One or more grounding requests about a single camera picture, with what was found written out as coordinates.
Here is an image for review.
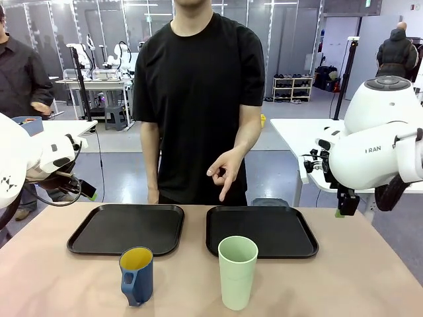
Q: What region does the bystander in black jacket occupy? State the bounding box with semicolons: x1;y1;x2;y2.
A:
376;21;419;82

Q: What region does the black stool seat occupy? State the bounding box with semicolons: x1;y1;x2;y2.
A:
251;197;288;208

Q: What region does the black bags pile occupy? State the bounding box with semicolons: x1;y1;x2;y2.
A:
313;65;342;92

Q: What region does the pale green plastic cup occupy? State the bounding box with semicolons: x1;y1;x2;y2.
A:
217;235;259;311

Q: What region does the blue plastic bin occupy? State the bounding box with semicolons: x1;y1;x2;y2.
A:
11;116;44;137

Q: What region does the bystander in dark shirt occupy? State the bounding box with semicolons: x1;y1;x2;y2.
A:
0;6;77;222

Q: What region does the black plastic tray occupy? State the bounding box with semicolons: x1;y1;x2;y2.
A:
66;203;185;257
206;205;320;260

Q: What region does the black hanging power cable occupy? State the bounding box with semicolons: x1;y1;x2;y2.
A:
86;127;106;203

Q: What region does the large white table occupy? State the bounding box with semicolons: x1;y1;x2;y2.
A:
270;118;423;207

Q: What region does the blue mug yellow inside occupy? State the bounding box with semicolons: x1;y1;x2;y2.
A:
118;246;154;307

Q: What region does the grey plastic step stool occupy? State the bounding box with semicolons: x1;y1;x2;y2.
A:
104;105;128;131

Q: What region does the black pole with light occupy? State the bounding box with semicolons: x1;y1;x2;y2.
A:
332;36;360;121

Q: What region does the wooden shoe rack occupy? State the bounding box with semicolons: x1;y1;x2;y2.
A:
272;73;314;104

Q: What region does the white side table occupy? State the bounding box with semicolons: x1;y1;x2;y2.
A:
41;119;98;141

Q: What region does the white background workbench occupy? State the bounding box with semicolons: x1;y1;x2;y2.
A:
55;76;135;130

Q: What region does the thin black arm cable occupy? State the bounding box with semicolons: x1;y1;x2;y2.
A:
31;142;83;207

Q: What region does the person's left hand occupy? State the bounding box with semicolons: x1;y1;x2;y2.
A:
206;151;247;202

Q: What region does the black corrugated cable hose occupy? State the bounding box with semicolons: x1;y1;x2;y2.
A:
374;174;411;213

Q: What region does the person in black t-shirt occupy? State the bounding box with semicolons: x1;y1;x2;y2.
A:
132;0;267;206

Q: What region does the black tripod pole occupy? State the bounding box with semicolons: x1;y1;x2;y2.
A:
67;43;94;122

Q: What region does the bystander bare hand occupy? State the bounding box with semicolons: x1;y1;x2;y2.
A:
30;100;51;116

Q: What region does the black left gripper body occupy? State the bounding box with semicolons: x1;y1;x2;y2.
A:
49;172;84;202

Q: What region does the person's left forearm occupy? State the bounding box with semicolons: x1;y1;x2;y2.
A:
228;127;264;162

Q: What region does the person's right forearm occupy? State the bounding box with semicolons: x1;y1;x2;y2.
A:
144;150;162;192

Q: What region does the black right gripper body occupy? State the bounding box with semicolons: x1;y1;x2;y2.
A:
336;184;361;206

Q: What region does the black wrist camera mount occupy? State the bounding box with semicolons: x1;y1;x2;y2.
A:
303;148;332;183

